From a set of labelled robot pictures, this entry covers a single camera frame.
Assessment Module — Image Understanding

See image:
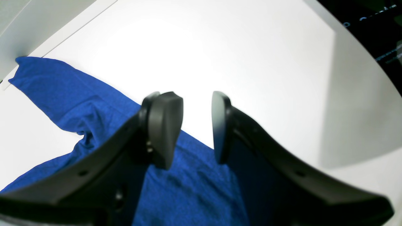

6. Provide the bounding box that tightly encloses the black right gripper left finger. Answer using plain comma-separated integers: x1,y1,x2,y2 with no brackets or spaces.
1,92,183,226

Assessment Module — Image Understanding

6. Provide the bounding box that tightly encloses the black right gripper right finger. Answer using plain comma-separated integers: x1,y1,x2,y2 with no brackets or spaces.
211,91,394,226

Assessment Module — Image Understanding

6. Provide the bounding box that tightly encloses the blue long-sleeve shirt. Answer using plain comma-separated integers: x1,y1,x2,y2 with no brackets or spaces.
2,57,249,226

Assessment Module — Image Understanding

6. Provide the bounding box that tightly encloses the beige plastic bin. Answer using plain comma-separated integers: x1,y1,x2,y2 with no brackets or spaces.
1,0,116,90

